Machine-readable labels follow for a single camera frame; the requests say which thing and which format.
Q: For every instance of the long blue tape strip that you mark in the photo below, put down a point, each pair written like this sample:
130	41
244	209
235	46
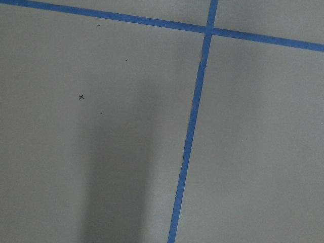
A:
192	122

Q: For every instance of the crossing blue tape strip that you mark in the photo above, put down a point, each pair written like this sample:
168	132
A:
169	24

